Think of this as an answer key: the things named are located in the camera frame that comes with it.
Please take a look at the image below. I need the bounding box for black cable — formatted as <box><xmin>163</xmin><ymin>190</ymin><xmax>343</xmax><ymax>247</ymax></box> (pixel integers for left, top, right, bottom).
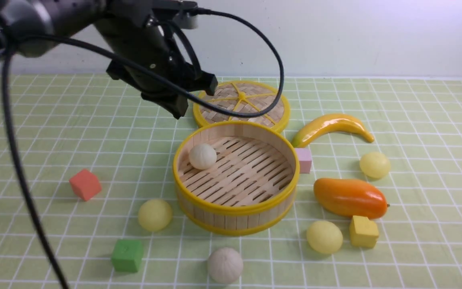
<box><xmin>0</xmin><ymin>7</ymin><xmax>286</xmax><ymax>289</ymax></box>

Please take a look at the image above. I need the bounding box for pink cube block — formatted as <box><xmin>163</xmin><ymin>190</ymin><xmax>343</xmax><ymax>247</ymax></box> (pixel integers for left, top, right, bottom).
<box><xmin>294</xmin><ymin>147</ymin><xmax>313</xmax><ymax>174</ymax></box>

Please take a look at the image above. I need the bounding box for green cube block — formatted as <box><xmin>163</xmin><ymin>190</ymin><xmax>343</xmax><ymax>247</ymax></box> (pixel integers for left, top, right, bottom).
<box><xmin>111</xmin><ymin>238</ymin><xmax>144</xmax><ymax>273</ymax></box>

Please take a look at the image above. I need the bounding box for white bun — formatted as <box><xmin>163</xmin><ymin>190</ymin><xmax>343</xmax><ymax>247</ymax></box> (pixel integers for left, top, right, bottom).
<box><xmin>188</xmin><ymin>143</ymin><xmax>217</xmax><ymax>170</ymax></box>
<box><xmin>207</xmin><ymin>247</ymin><xmax>243</xmax><ymax>284</ymax></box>

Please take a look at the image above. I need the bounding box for red cube block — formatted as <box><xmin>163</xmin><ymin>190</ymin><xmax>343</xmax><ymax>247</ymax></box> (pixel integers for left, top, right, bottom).
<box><xmin>69</xmin><ymin>169</ymin><xmax>101</xmax><ymax>201</ymax></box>

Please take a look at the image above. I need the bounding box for yellow bun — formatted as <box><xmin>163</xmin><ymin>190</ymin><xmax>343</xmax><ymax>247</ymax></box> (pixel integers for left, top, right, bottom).
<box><xmin>138</xmin><ymin>199</ymin><xmax>173</xmax><ymax>232</ymax></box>
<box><xmin>359</xmin><ymin>152</ymin><xmax>392</xmax><ymax>179</ymax></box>
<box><xmin>306</xmin><ymin>220</ymin><xmax>343</xmax><ymax>254</ymax></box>

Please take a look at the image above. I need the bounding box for orange plastic mango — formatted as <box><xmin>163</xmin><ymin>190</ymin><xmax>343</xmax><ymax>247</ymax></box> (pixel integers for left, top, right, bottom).
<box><xmin>313</xmin><ymin>178</ymin><xmax>390</xmax><ymax>219</ymax></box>

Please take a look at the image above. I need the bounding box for yellow plastic banana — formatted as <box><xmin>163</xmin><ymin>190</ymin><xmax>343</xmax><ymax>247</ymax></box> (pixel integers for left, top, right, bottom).
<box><xmin>290</xmin><ymin>114</ymin><xmax>375</xmax><ymax>148</ymax></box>

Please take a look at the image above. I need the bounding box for green checkered tablecloth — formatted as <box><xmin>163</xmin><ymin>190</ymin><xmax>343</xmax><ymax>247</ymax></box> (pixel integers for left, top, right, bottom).
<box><xmin>11</xmin><ymin>75</ymin><xmax>462</xmax><ymax>289</ymax></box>

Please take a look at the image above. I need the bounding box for woven bamboo steamer lid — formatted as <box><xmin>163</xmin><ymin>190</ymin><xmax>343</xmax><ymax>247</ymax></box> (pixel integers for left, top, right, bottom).
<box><xmin>193</xmin><ymin>81</ymin><xmax>290</xmax><ymax>133</ymax></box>

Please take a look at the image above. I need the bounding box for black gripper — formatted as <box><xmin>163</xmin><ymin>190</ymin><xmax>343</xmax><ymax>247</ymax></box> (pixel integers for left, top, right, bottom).
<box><xmin>95</xmin><ymin>0</ymin><xmax>218</xmax><ymax>120</ymax></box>

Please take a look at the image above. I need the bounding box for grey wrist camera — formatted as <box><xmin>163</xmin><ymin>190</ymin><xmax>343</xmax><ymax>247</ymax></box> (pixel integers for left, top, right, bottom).
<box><xmin>152</xmin><ymin>0</ymin><xmax>198</xmax><ymax>30</ymax></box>

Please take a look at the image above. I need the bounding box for white bun front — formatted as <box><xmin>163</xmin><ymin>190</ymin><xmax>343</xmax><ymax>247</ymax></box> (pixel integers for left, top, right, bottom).
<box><xmin>207</xmin><ymin>247</ymin><xmax>243</xmax><ymax>284</ymax></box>

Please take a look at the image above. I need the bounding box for bamboo steamer tray yellow rim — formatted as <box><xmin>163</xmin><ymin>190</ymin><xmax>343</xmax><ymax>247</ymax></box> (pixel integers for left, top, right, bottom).
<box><xmin>172</xmin><ymin>121</ymin><xmax>300</xmax><ymax>236</ymax></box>

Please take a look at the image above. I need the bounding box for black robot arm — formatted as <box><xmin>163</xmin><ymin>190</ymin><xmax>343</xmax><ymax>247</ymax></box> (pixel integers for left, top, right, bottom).
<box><xmin>0</xmin><ymin>0</ymin><xmax>218</xmax><ymax>95</ymax></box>

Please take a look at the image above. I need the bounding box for yellow cube block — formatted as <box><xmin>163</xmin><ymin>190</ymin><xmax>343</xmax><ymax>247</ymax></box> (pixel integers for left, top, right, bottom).
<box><xmin>349</xmin><ymin>216</ymin><xmax>379</xmax><ymax>248</ymax></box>

